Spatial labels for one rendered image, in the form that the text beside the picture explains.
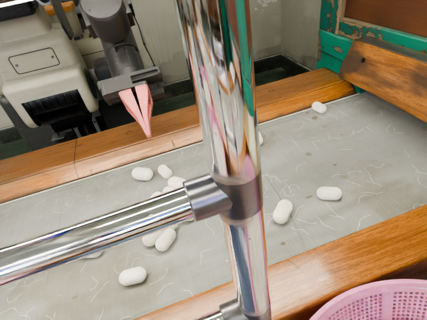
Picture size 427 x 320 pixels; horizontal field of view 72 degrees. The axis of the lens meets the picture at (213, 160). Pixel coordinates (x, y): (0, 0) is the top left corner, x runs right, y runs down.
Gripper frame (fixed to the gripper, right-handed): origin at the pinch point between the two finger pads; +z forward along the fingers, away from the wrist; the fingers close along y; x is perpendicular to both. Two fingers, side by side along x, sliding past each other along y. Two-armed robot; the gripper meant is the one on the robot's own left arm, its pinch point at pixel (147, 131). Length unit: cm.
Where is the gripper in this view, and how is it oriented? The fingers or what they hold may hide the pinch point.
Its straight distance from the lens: 49.1
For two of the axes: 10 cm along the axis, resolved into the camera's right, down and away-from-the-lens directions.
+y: 9.4, -3.1, 1.5
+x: -0.8, 2.3, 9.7
